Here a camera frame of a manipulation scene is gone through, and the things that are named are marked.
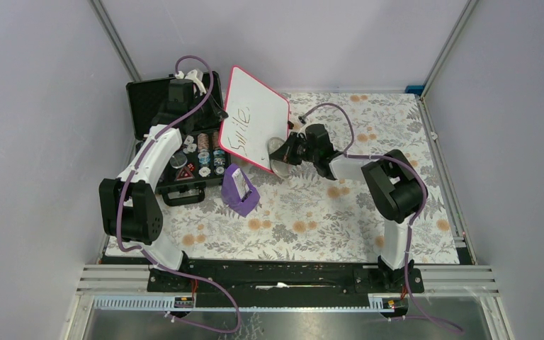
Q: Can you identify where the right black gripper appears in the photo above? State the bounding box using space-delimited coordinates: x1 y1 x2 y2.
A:
270 133 318 167

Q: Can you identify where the grey eraser cloth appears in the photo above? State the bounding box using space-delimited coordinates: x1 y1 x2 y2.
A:
266 136 298 179

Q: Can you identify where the pink framed whiteboard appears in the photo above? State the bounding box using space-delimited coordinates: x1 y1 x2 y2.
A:
219 65 290 172

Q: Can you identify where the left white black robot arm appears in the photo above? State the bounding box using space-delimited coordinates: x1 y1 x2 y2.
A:
98 74 230 291

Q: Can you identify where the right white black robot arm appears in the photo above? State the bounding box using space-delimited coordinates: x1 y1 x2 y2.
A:
267 124 428 292

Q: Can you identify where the orange poker chip stack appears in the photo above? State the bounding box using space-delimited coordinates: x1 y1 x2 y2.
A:
197 133 210 152

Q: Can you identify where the blue poker chip stack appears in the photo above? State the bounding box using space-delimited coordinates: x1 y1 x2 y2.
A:
198 152 212 167

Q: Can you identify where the black poker chip case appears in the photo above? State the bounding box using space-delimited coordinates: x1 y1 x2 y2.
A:
126 72 230 206

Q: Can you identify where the floral tablecloth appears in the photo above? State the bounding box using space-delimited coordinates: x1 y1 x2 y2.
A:
160 92 459 264

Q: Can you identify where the purple box holder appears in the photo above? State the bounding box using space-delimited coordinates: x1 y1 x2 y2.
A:
221 164 261 217

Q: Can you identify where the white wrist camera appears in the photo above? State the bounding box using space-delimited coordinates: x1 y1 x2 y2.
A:
175 69 207 95

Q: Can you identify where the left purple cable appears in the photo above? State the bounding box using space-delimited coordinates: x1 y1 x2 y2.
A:
114 55 244 334

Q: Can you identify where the purple cable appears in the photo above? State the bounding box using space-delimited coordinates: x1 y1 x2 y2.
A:
298 103 465 335
114 55 244 334

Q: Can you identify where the blue corner bracket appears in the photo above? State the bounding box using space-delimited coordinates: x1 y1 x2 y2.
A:
404 85 425 96

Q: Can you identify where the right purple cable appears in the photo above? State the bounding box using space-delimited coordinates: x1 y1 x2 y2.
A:
298 103 465 335

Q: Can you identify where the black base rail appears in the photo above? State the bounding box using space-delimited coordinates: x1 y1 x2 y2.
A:
147 255 426 297

